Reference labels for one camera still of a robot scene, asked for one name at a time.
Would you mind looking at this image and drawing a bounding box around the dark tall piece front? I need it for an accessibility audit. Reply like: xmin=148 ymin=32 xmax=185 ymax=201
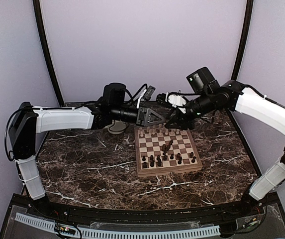
xmin=149 ymin=155 xmax=155 ymax=167

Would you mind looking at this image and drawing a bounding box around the white ribbed mug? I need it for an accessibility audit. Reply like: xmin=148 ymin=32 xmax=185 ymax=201
xmin=106 ymin=121 xmax=127 ymax=134

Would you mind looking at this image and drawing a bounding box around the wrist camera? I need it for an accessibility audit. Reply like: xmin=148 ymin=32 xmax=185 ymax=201
xmin=186 ymin=67 xmax=220 ymax=95
xmin=102 ymin=83 xmax=126 ymax=105

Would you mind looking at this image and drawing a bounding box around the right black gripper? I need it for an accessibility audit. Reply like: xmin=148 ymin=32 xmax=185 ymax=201
xmin=164 ymin=91 xmax=215 ymax=130

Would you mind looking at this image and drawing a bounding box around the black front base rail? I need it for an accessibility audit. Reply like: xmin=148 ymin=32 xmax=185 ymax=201
xmin=0 ymin=193 xmax=285 ymax=239

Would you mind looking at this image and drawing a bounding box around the wooden chess board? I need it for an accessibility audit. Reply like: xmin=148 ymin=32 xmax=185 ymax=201
xmin=134 ymin=127 xmax=202 ymax=177

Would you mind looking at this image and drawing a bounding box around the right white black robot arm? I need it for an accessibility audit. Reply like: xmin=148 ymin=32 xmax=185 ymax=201
xmin=165 ymin=80 xmax=285 ymax=216

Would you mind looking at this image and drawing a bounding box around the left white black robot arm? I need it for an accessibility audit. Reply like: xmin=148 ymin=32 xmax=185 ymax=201
xmin=4 ymin=102 xmax=165 ymax=217

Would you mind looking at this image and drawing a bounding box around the left black frame post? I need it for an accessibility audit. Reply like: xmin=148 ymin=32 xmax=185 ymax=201
xmin=32 ymin=0 xmax=65 ymax=106

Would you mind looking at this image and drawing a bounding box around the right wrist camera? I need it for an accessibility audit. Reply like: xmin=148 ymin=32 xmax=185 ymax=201
xmin=186 ymin=67 xmax=220 ymax=95

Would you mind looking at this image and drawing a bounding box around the black frame post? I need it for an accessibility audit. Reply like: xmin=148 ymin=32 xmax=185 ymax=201
xmin=32 ymin=0 xmax=65 ymax=106
xmin=224 ymin=0 xmax=254 ymax=103

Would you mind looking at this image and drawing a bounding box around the white pieces back row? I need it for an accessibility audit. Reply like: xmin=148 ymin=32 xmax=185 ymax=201
xmin=144 ymin=124 xmax=182 ymax=136

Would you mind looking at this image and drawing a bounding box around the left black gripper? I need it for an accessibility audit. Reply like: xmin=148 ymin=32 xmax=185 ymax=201
xmin=112 ymin=105 xmax=167 ymax=127

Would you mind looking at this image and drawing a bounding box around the dark tall piece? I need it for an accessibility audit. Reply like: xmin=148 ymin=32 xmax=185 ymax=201
xmin=149 ymin=155 xmax=155 ymax=167
xmin=176 ymin=153 xmax=182 ymax=164
xmin=157 ymin=155 xmax=162 ymax=167

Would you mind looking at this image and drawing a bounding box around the right black frame post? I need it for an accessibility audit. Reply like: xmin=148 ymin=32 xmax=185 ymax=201
xmin=224 ymin=0 xmax=254 ymax=103

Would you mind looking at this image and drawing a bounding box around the white slotted cable duct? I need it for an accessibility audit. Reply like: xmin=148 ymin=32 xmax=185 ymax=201
xmin=14 ymin=213 xmax=220 ymax=239

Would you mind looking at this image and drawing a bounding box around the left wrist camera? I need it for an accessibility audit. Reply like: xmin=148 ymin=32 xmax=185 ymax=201
xmin=102 ymin=83 xmax=126 ymax=105

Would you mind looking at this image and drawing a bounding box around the white rook corner piece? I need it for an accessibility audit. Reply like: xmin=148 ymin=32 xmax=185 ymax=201
xmin=139 ymin=127 xmax=144 ymax=137

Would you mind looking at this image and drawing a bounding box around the fallen dark piece pile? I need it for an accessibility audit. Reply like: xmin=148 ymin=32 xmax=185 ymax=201
xmin=161 ymin=140 xmax=173 ymax=155

